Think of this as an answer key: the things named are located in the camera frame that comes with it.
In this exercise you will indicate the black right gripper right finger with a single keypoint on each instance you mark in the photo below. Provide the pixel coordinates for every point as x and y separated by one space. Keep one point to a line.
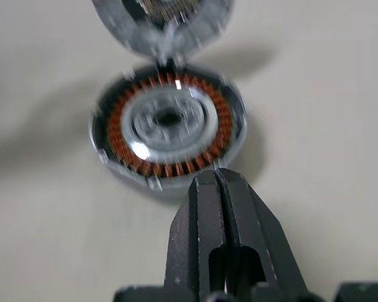
258 232

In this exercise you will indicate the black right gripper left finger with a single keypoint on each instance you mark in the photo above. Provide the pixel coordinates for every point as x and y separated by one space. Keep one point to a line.
192 239

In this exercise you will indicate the silver hinged motor lid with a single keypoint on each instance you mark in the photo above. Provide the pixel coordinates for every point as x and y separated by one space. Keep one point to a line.
135 34

